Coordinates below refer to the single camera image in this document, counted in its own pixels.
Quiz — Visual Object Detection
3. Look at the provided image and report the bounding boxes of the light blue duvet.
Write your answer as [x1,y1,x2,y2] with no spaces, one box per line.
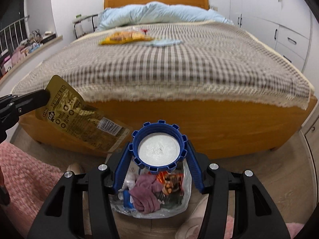
[96,1,235,31]

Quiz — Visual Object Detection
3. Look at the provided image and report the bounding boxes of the small cluttered ornaments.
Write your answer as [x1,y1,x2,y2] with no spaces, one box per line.
[29,30,43,45]

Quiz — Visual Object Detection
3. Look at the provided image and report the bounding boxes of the metal bedside rack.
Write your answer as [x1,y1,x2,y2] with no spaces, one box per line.
[73,14,99,40]

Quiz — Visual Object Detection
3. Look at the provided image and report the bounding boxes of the purple cloth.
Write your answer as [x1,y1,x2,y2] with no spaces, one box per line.
[130,174,163,215]

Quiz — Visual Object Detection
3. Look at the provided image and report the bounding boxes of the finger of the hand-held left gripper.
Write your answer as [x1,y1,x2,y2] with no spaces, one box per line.
[7,90,51,117]

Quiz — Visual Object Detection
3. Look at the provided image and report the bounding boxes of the beige door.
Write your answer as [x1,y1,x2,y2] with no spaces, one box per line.
[298,97,319,180]

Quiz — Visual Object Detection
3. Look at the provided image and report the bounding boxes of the wooden window sill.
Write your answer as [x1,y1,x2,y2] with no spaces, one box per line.
[0,35,63,80]

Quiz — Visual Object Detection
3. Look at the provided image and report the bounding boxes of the red white snack bag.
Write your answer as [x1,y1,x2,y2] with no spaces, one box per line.
[157,172,183,195]

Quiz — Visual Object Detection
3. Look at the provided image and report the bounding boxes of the black box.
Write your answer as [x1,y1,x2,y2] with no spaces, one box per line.
[41,32,56,44]

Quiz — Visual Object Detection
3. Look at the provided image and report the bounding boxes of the pink gift bag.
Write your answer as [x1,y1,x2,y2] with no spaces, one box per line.
[10,46,28,66]

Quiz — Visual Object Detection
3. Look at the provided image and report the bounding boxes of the blue carton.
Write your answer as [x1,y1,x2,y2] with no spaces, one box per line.
[122,189,135,208]

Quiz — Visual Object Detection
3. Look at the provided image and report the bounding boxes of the white wardrobe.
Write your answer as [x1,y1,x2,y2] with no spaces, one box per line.
[229,0,313,68]

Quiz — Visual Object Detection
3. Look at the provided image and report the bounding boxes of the bin with clear liner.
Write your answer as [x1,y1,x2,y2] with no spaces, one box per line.
[107,154,192,219]

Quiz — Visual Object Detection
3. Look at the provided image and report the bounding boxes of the blue jar lid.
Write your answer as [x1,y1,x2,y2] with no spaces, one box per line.
[132,120,188,174]

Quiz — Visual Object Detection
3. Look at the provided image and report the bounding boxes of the green white fruit packet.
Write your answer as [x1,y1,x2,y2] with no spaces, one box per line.
[147,38,182,48]

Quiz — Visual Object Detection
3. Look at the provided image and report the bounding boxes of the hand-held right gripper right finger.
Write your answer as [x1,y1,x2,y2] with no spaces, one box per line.
[184,140,291,239]

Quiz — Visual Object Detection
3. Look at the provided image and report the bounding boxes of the gold foil packet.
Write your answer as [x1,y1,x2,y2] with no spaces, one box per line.
[35,75,134,153]

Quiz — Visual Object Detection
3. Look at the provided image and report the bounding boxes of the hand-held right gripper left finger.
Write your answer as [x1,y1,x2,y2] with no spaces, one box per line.
[27,141,135,239]

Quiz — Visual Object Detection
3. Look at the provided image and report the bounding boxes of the wooden bed frame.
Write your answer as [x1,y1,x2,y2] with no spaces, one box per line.
[19,0,311,160]

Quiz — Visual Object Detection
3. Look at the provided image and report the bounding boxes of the white metal railing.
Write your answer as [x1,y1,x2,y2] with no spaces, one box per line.
[0,16,30,53]

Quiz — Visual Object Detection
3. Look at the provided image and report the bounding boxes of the yellow snack bag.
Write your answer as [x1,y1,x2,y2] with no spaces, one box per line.
[98,28,155,46]

